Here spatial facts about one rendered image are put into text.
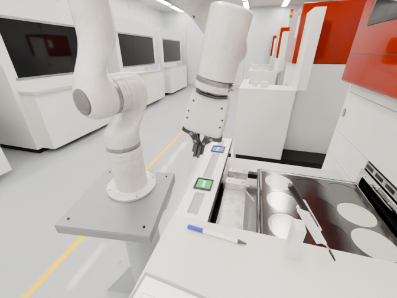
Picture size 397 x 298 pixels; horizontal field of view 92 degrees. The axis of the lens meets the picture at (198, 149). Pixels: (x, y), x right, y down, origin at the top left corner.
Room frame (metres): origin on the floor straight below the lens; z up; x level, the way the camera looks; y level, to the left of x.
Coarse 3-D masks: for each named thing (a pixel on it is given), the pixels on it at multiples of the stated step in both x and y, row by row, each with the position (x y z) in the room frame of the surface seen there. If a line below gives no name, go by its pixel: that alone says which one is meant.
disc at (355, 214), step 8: (344, 208) 0.46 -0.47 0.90; (352, 208) 0.46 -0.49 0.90; (360, 208) 0.46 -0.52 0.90; (344, 216) 0.43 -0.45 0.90; (352, 216) 0.43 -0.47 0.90; (360, 216) 0.43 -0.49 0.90; (368, 216) 0.43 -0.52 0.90; (360, 224) 0.40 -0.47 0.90; (368, 224) 0.40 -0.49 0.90; (376, 224) 0.40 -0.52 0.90
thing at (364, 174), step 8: (360, 176) 0.62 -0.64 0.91; (368, 176) 0.58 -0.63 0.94; (360, 184) 0.61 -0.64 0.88; (376, 184) 0.53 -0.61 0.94; (376, 192) 0.51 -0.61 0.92; (384, 192) 0.49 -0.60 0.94; (368, 200) 0.53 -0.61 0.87; (384, 200) 0.47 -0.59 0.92; (392, 200) 0.45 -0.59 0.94; (376, 208) 0.49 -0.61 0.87; (392, 208) 0.43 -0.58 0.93; (384, 216) 0.45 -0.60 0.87; (392, 232) 0.39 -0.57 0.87
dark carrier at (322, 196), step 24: (264, 192) 0.54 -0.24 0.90; (288, 192) 0.54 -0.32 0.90; (312, 192) 0.54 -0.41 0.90; (336, 192) 0.54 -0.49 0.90; (360, 192) 0.54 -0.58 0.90; (264, 216) 0.43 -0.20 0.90; (288, 216) 0.43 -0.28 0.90; (336, 216) 0.43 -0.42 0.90; (312, 240) 0.34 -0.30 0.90; (336, 240) 0.34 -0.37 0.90
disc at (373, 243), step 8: (352, 232) 0.37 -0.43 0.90; (360, 232) 0.37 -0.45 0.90; (368, 232) 0.37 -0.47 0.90; (376, 232) 0.37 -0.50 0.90; (360, 240) 0.34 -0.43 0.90; (368, 240) 0.34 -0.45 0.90; (376, 240) 0.34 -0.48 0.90; (384, 240) 0.34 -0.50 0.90; (360, 248) 0.32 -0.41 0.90; (368, 248) 0.32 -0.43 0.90; (376, 248) 0.32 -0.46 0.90; (384, 248) 0.32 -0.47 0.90; (392, 248) 0.32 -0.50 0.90; (376, 256) 0.30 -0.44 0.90; (384, 256) 0.30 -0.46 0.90; (392, 256) 0.30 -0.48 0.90
